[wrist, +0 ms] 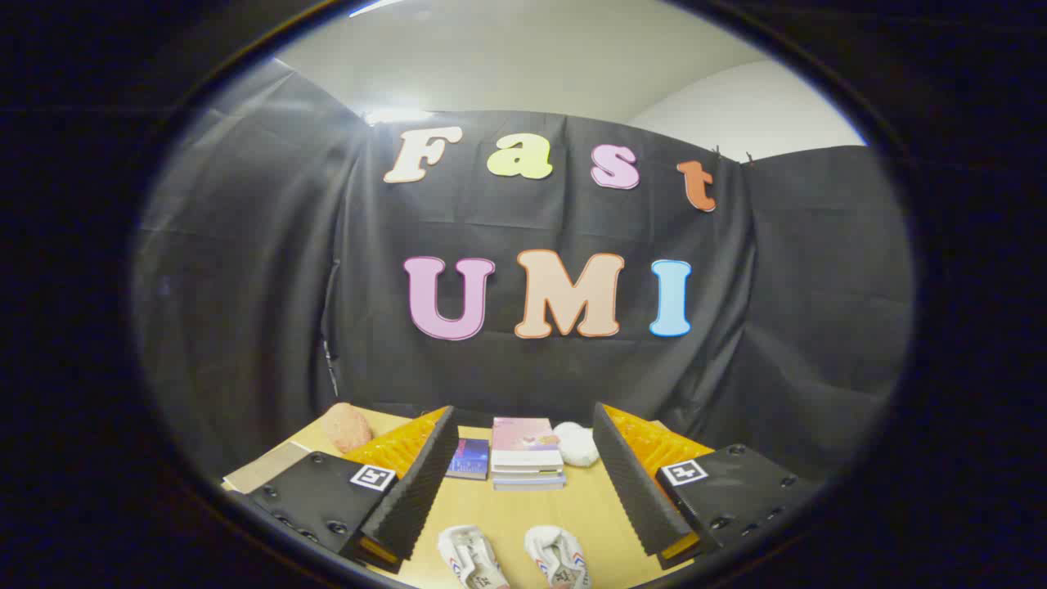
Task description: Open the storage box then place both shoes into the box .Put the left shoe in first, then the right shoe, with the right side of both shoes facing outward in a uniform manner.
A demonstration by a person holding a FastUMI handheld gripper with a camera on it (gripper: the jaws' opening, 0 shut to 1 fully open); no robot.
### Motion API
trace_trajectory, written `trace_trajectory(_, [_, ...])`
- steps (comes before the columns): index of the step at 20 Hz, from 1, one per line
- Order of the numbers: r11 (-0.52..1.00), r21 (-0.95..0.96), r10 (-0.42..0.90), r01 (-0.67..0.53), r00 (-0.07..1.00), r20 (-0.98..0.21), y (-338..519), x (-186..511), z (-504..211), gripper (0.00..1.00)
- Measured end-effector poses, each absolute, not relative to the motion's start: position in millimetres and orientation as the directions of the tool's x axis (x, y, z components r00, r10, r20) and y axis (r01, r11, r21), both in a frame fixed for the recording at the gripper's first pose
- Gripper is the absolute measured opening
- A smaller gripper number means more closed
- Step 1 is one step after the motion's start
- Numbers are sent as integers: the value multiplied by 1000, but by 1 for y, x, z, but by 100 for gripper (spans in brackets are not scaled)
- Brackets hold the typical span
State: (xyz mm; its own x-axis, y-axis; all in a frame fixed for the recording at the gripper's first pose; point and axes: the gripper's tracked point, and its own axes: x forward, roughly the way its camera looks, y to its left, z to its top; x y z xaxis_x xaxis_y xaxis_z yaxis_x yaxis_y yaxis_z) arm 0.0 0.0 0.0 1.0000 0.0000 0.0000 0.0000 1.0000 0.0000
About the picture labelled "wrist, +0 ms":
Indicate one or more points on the pink cover book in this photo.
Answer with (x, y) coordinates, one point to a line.
(523, 438)

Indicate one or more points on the grey blue book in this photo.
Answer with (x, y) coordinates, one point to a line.
(527, 486)

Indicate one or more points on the blue cover book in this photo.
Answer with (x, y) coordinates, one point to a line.
(469, 458)

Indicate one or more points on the beige storage box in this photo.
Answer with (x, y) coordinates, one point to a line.
(266, 466)

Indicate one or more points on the white canvas shoe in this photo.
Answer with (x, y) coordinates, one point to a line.
(470, 560)
(558, 558)

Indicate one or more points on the orange textured oval sponge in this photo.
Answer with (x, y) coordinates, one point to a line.
(348, 427)

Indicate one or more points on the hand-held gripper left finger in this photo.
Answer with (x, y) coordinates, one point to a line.
(417, 491)

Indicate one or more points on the white fluffy ball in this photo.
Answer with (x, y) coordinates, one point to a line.
(577, 446)

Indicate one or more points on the white book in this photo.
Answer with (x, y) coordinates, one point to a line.
(527, 472)
(527, 479)

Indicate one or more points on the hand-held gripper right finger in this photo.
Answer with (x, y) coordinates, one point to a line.
(634, 491)

